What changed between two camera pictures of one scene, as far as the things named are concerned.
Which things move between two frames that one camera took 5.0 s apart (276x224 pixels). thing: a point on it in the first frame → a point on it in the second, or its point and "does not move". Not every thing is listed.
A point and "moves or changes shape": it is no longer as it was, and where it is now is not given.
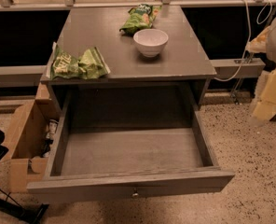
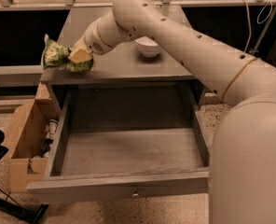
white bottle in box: (52, 126) does not move
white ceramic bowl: (151, 41) does not move
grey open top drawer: (110, 141) does not move
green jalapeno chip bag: (89, 65) moves or changes shape
